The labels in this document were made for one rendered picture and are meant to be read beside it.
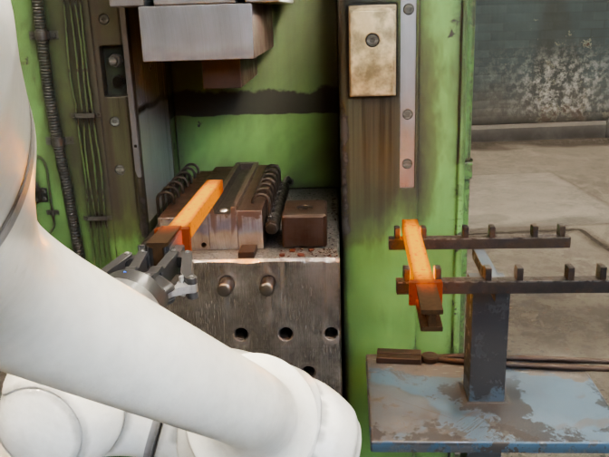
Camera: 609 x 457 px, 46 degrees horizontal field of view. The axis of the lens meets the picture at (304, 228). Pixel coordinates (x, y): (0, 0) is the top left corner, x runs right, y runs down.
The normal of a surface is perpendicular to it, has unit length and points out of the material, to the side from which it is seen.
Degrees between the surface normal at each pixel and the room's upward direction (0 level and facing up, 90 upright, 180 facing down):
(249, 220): 90
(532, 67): 89
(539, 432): 0
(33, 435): 87
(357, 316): 90
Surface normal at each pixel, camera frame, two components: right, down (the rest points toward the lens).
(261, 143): -0.04, 0.29
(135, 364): 0.76, 0.30
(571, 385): -0.03, -0.96
